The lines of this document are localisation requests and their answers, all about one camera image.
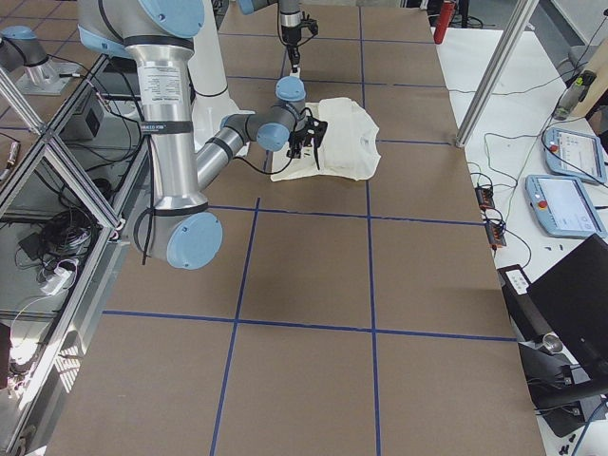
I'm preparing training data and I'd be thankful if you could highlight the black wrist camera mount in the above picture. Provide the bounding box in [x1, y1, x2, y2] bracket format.
[303, 107, 328, 147]
[299, 15, 319, 37]

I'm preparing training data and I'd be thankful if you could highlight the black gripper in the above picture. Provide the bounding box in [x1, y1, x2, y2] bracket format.
[287, 121, 328, 159]
[283, 28, 302, 71]

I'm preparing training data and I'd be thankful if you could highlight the blue tape line near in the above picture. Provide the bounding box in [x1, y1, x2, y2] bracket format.
[102, 310, 517, 343]

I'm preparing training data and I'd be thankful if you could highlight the cream long sleeve cat shirt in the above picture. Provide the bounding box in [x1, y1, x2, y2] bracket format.
[271, 97, 381, 181]

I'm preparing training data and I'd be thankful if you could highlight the aluminium frame upright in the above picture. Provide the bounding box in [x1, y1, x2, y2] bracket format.
[455, 0, 540, 148]

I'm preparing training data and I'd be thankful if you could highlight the red fire extinguisher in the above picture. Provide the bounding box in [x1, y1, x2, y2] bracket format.
[433, 0, 455, 45]

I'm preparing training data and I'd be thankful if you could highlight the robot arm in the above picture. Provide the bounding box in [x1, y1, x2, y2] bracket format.
[237, 0, 304, 75]
[78, 1, 328, 270]

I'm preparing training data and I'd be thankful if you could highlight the teach pendant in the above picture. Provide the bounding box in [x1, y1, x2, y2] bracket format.
[541, 127, 607, 184]
[524, 175, 607, 238]

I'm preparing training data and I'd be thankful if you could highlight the orange black usb hub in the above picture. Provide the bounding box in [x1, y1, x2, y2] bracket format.
[475, 184, 506, 252]

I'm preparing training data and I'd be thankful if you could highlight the teach pendant near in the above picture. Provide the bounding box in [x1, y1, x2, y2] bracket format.
[524, 175, 607, 238]

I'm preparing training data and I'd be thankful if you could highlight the teach pendant far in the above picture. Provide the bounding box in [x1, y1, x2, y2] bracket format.
[541, 127, 607, 184]

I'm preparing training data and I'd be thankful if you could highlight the blue tape line right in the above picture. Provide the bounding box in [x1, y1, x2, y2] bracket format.
[357, 6, 382, 456]

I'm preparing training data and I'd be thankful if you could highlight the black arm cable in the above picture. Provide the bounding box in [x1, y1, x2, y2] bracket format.
[232, 107, 322, 175]

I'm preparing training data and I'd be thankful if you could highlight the blue tape line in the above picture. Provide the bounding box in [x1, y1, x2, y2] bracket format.
[357, 6, 382, 456]
[102, 310, 517, 343]

